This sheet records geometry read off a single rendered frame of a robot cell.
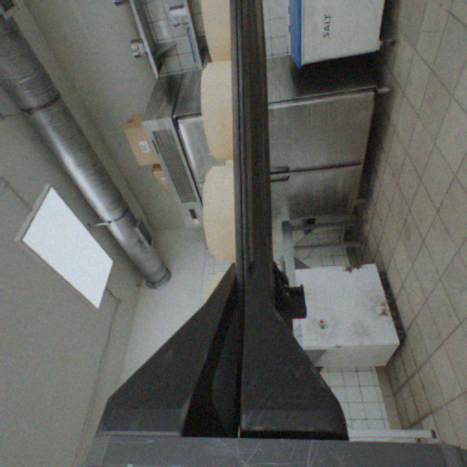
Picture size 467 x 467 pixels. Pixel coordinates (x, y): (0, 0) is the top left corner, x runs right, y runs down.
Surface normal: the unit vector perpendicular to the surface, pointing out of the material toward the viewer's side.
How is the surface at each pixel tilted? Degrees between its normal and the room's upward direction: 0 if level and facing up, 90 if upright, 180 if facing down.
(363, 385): 90
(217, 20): 88
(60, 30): 90
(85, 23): 90
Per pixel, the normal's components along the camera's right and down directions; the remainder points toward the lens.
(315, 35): 0.04, 0.74
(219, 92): -0.14, 0.01
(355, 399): -0.17, -0.62
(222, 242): -0.10, 0.60
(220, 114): -0.12, 0.39
